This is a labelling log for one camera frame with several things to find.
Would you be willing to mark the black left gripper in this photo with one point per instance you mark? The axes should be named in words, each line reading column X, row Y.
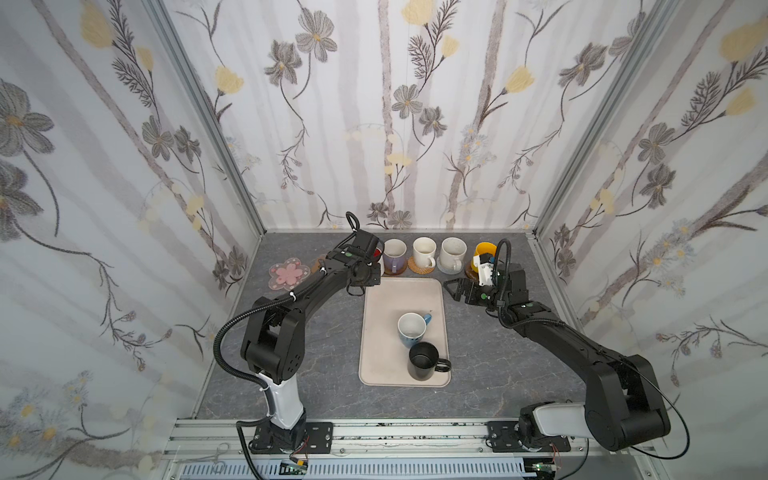
column 372, row 267

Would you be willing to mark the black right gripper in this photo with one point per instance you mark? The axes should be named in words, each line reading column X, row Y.
column 470, row 288

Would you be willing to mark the dark wooden round coaster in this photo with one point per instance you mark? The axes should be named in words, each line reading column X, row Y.
column 397, row 272

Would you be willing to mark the white mug purple handle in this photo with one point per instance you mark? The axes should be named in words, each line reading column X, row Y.
column 394, row 254

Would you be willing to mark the brown paw shaped coaster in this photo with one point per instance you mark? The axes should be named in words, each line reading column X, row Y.
column 318, row 264

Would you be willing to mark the woven rattan round coaster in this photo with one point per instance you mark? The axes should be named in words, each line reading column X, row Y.
column 419, row 270

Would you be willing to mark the plain white mug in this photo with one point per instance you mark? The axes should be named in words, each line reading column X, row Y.
column 424, row 253

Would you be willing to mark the grey blue woven coaster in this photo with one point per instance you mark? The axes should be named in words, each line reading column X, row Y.
column 450, row 266

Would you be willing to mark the speckled white mug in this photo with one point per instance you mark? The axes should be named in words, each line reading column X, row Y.
column 453, row 248

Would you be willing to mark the pink flower shaped coaster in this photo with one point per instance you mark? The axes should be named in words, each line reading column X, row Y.
column 288, row 274

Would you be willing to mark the white mug blue handle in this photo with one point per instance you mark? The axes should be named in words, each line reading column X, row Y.
column 412, row 327

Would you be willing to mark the beige serving tray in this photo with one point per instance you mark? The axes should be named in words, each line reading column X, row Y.
column 399, row 313

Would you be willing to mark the glossy amber round coaster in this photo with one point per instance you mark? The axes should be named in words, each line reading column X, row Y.
column 470, row 272

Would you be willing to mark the yellow mug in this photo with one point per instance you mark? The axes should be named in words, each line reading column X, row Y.
column 486, row 252

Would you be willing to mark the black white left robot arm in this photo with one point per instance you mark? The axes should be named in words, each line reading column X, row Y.
column 274, row 341

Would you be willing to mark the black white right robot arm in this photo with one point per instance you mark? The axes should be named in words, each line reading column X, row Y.
column 623, row 405

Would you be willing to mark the black mug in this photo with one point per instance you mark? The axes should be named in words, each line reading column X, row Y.
column 424, row 361

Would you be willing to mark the white slotted cable duct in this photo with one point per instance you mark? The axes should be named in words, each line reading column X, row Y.
column 414, row 468

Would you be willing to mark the aluminium mounting rail frame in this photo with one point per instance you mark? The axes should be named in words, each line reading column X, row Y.
column 207, row 449

